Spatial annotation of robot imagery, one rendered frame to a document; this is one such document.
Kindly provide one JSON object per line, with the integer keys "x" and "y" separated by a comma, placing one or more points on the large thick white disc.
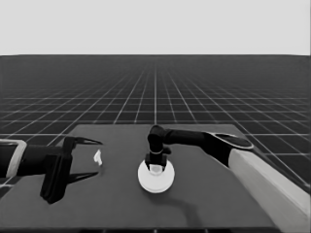
{"x": 155, "y": 183}

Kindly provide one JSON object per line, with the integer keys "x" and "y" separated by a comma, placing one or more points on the small white T-shaped piece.
{"x": 97, "y": 158}

